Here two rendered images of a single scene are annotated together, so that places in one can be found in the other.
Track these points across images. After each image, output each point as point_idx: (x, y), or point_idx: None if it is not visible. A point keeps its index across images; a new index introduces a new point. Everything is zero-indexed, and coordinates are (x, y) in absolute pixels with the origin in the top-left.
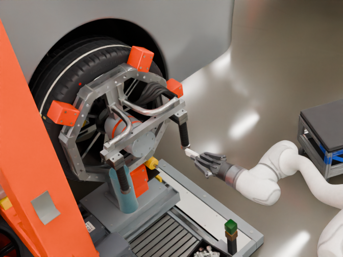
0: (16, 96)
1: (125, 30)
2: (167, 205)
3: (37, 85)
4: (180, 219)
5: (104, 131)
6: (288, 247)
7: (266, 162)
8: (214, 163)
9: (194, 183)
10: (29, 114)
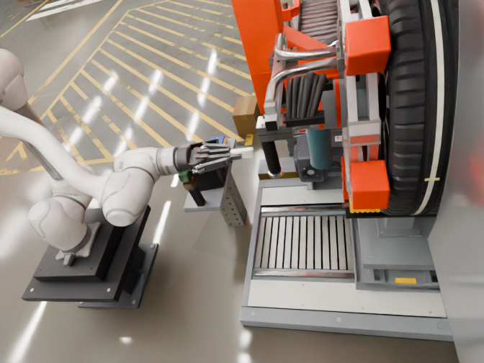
0: None
1: None
2: (353, 263)
3: None
4: (333, 272)
5: (379, 105)
6: (217, 341)
7: (131, 169)
8: (204, 154)
9: (385, 348)
10: None
